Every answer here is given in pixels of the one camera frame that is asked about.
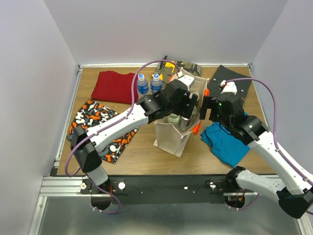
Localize orange black patterned shorts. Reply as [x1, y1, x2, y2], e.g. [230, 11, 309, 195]
[67, 99, 138, 164]

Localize camouflage yellow green shorts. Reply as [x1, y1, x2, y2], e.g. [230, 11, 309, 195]
[152, 60, 201, 86]

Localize beige canvas tote bag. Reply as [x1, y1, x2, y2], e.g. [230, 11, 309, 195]
[154, 69, 209, 157]

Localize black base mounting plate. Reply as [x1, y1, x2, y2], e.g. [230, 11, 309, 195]
[80, 174, 255, 205]

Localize Pocari Sweat bottle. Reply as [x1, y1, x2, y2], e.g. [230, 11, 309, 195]
[150, 74, 162, 94]
[136, 73, 149, 96]

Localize dark grey buttoned garment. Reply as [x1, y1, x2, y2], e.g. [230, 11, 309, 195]
[207, 65, 251, 104]

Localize aluminium table frame rail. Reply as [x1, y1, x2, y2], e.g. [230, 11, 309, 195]
[29, 63, 313, 235]

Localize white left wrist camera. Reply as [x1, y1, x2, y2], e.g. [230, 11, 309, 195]
[177, 71, 195, 88]

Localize green cap glass bottle front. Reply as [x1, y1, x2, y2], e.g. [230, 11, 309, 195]
[167, 113, 180, 128]

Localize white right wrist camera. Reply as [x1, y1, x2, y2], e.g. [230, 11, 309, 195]
[220, 80, 237, 95]

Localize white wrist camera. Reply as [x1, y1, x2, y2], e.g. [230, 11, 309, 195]
[220, 80, 237, 95]
[177, 71, 195, 88]

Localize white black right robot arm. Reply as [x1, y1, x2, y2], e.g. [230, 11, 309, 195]
[200, 92, 313, 219]

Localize teal blue shirt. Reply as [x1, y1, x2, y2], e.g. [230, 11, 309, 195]
[201, 122, 250, 168]

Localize folded red shirt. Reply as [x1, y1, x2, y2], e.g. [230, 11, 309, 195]
[91, 71, 138, 104]

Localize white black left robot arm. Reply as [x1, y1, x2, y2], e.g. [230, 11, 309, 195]
[70, 75, 197, 193]

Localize red tab can front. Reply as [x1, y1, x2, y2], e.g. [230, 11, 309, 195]
[178, 116, 191, 132]

